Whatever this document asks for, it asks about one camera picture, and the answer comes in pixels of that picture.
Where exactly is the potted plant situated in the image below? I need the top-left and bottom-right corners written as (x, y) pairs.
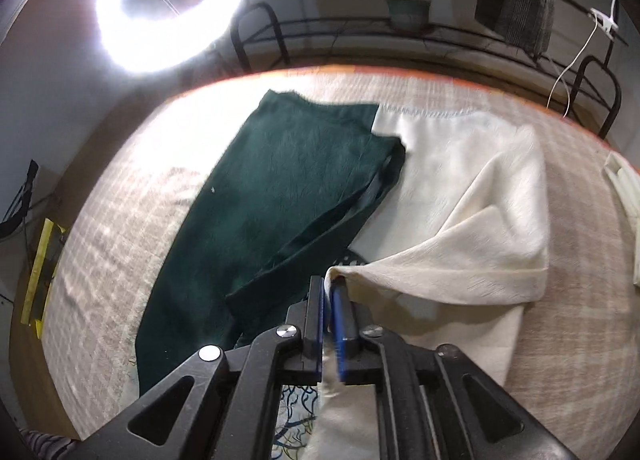
top-left (382, 0), bottom-right (432, 32)

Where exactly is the beige plaid blanket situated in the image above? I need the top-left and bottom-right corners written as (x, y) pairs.
top-left (37, 65), bottom-right (640, 460)

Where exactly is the yellow board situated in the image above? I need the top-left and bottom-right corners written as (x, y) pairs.
top-left (21, 217), bottom-right (68, 338)

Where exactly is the dark green garment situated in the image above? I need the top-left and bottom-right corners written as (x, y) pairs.
top-left (134, 89), bottom-right (407, 396)

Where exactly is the black tripod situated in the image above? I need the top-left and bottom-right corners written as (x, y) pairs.
top-left (0, 160), bottom-right (38, 241)

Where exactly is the white clip lamp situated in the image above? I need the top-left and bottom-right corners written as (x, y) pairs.
top-left (589, 0), bottom-right (621, 36)

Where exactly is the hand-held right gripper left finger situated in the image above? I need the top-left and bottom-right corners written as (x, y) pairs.
top-left (75, 275), bottom-right (326, 460)

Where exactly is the cream white garment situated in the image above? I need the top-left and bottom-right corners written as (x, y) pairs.
top-left (302, 105), bottom-right (551, 460)

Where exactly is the person's striped clothing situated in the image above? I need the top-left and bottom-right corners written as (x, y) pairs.
top-left (20, 427), bottom-right (76, 460)

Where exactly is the white lamp cable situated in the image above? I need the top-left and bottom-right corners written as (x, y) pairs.
top-left (546, 20), bottom-right (598, 118)

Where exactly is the black metal clothes rack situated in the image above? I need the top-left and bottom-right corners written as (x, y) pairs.
top-left (230, 0), bottom-right (631, 141)

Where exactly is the ring light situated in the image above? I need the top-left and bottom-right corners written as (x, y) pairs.
top-left (95, 0), bottom-right (246, 74)

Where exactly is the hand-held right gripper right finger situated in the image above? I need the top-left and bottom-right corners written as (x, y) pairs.
top-left (327, 277), bottom-right (581, 460)

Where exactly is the white folded cloth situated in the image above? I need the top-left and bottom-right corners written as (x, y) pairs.
top-left (602, 150), bottom-right (640, 288)

